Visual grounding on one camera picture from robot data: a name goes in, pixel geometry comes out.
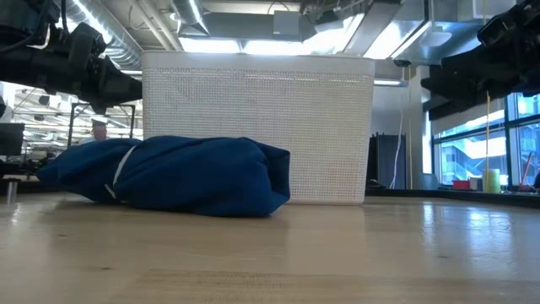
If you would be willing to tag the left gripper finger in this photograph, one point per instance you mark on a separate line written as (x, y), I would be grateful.
(118, 88)

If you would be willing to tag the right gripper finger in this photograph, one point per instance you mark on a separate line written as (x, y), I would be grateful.
(451, 107)
(443, 82)

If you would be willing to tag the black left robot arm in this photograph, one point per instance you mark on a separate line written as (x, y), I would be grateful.
(21, 17)

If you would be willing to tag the white perforated plastic basket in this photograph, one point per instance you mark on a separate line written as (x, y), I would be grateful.
(261, 126)

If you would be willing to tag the person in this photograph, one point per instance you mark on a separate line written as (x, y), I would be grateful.
(99, 131)

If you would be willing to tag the small red box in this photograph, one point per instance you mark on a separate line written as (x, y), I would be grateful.
(461, 184)

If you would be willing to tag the black monitor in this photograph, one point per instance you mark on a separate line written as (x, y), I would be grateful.
(10, 139)

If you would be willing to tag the white band round cloth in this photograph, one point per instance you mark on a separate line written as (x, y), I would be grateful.
(120, 169)

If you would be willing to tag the small white cup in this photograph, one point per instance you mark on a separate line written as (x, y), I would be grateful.
(476, 184)

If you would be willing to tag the yellow-green tape roll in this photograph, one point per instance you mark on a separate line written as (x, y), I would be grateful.
(491, 181)

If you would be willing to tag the dark cabinet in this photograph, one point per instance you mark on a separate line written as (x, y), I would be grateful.
(386, 160)

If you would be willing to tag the blue cloth bundle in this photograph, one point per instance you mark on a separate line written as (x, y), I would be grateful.
(190, 177)

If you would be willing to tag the grey ceiling box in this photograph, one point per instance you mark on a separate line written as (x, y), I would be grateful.
(287, 23)

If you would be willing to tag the silver spiral air duct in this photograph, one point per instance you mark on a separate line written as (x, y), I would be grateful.
(122, 38)

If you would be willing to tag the black stand frame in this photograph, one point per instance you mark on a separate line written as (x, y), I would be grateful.
(70, 126)

